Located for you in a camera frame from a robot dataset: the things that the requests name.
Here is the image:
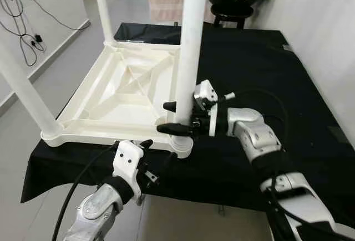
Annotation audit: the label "long thin black wall cable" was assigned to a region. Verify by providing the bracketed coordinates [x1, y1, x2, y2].
[16, 0, 91, 32]

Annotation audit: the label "black tablecloth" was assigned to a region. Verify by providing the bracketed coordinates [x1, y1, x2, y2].
[19, 22, 355, 228]

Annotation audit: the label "white plastic table top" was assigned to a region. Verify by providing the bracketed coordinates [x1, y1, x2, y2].
[42, 40, 195, 160]

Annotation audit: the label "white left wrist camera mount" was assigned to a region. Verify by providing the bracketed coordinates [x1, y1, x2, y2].
[111, 139, 144, 199]

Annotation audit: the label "looped black wall cables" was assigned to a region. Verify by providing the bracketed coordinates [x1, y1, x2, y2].
[0, 0, 45, 68]

